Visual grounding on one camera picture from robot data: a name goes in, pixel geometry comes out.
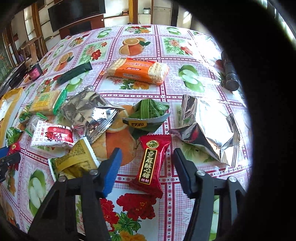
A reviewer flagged yellow-rimmed white tray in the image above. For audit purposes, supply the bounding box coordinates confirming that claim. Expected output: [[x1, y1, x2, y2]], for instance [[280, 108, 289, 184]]
[[0, 87, 26, 148]]

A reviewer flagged yellow-green snack packet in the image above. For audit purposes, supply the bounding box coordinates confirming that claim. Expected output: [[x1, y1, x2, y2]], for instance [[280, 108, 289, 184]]
[[48, 137, 100, 181]]

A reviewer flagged floral fruit tablecloth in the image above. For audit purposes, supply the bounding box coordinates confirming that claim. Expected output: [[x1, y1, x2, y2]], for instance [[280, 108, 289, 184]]
[[1, 25, 251, 240]]

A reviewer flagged black cylindrical bottle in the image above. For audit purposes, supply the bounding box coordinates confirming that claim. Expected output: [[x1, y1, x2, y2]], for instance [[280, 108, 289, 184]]
[[221, 51, 239, 91]]

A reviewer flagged orange cracker packet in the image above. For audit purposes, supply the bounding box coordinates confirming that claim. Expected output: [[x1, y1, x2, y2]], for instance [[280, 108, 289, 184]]
[[105, 58, 169, 85]]

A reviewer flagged black television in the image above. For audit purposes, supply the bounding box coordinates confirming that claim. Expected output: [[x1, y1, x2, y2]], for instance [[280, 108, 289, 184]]
[[48, 0, 105, 32]]

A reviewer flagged green leaf snack bag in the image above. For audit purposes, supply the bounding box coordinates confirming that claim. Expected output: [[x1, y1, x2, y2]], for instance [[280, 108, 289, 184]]
[[122, 98, 170, 140]]

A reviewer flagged silver foil bag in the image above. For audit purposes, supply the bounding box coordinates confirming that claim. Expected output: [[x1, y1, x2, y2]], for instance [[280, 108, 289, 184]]
[[60, 85, 124, 144], [170, 94, 240, 167]]

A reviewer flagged red candy packet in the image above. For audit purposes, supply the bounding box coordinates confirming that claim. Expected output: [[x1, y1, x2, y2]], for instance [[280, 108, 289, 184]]
[[129, 135, 171, 198]]

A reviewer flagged wooden chair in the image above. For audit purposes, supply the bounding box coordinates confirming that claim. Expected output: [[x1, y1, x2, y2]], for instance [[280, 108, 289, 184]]
[[20, 36, 48, 64]]

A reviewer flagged white red snack packet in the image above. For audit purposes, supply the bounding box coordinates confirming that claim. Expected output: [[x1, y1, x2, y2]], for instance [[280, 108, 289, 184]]
[[31, 120, 77, 149]]

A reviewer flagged yellow green cracker packet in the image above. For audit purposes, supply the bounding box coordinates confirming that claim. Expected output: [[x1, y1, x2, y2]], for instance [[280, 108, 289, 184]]
[[29, 89, 68, 115]]

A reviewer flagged dark green flat packet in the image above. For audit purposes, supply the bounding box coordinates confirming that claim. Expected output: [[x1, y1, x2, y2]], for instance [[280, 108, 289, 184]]
[[57, 62, 92, 85]]

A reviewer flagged green triangular snack bag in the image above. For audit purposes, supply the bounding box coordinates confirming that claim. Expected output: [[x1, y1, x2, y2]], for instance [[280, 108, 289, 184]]
[[6, 126, 23, 147]]

